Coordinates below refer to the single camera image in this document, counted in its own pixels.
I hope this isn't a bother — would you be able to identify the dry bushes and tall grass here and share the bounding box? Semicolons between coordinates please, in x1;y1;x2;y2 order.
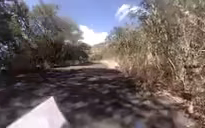
99;0;205;128

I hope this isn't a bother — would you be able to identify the row of dark trees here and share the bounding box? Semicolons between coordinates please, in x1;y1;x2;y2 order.
0;0;92;88

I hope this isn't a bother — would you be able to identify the distant wooded hillside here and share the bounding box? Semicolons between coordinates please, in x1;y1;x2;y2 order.
89;41;110;62

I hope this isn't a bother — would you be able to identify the grey-brown dirt road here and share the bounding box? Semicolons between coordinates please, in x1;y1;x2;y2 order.
0;60;204;128

